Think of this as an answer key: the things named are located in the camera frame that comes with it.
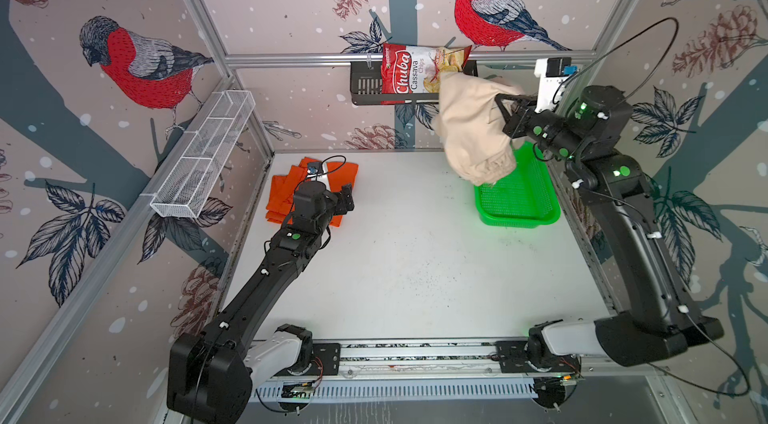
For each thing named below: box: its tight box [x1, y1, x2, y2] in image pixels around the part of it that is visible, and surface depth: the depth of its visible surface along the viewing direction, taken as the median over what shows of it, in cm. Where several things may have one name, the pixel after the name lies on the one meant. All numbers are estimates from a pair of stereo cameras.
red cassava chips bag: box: [380, 43, 472, 105], surface depth 89 cm
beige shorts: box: [432, 72, 528, 186], surface depth 63 cm
